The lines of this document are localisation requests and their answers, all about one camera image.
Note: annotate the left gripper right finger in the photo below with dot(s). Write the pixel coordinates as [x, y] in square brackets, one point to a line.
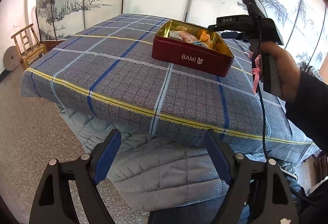
[259, 185]

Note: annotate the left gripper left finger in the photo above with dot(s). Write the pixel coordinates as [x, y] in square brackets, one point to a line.
[53, 200]

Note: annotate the orange snack packet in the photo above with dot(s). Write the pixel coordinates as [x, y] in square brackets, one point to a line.
[206, 39]

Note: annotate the clear pink snack packet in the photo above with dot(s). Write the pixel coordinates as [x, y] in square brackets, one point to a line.
[187, 37]

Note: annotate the right forearm dark sleeve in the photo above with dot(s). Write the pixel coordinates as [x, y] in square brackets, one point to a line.
[308, 111]

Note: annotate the right hand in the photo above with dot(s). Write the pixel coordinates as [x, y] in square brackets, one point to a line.
[278, 72]

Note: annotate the pink ribbon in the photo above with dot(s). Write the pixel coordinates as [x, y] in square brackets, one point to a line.
[255, 71]

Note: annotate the red gold tin box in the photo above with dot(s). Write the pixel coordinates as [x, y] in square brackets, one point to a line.
[168, 46]

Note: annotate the light blue quilted cover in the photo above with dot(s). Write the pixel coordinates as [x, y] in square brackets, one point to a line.
[173, 168]

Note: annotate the blue plaid tablecloth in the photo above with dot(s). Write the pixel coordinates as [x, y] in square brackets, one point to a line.
[108, 72]

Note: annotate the round stone disc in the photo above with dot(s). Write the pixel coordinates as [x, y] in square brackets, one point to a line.
[11, 59]

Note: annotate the light wooden chair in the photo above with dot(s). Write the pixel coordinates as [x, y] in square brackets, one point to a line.
[28, 46]

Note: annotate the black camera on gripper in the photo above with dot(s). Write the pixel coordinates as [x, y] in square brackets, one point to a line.
[261, 16]

